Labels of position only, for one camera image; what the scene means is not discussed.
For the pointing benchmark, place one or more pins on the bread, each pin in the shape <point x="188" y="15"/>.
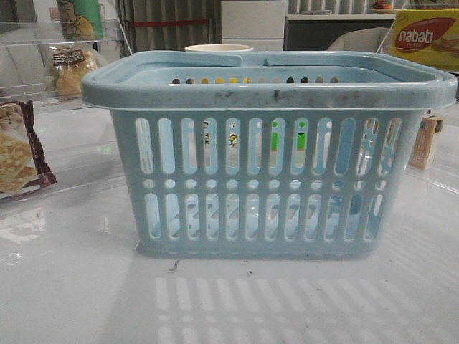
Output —
<point x="66" y="66"/>

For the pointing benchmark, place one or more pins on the light blue plastic basket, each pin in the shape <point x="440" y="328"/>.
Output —
<point x="242" y="154"/>

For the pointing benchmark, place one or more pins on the white cabinet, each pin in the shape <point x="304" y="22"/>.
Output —
<point x="259" y="24"/>

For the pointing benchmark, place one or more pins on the clear acrylic display shelf left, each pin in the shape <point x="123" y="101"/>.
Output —
<point x="24" y="51"/>

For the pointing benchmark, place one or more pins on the clear acrylic display shelf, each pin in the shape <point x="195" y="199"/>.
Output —
<point x="397" y="99"/>
<point x="24" y="51"/>

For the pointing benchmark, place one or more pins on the grey armchair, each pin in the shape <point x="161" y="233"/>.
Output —
<point x="364" y="40"/>

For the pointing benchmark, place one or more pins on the small beige patterned box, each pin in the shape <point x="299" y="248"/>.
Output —
<point x="426" y="143"/>

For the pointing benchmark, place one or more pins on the maroon almond biscuit packet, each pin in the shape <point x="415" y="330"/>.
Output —
<point x="24" y="169"/>

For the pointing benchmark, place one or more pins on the green cartoon label can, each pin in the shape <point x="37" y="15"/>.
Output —
<point x="80" y="19"/>

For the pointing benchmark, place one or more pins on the plate of red fruit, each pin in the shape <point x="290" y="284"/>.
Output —
<point x="381" y="7"/>

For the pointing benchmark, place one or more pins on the yellow nabati wafer box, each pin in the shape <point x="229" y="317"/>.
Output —
<point x="428" y="37"/>

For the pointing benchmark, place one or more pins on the clear acrylic display shelf right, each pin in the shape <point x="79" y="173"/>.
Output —
<point x="397" y="99"/>

